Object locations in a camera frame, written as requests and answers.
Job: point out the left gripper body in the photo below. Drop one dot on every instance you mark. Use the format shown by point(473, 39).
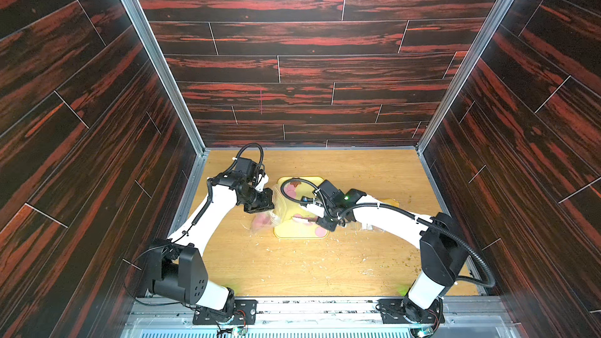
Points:
point(257, 201)

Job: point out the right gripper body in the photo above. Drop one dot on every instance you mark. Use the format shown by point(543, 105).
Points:
point(326, 221)

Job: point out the yellow tray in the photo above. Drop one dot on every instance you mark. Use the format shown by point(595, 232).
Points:
point(293, 221)

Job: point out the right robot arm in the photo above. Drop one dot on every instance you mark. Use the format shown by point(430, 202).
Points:
point(445, 256)

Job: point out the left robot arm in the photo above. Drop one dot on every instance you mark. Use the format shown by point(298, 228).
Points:
point(174, 266)

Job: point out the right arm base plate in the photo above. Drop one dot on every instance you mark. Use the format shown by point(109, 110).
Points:
point(403, 311)

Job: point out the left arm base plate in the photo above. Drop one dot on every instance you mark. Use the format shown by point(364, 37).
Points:
point(235, 312)

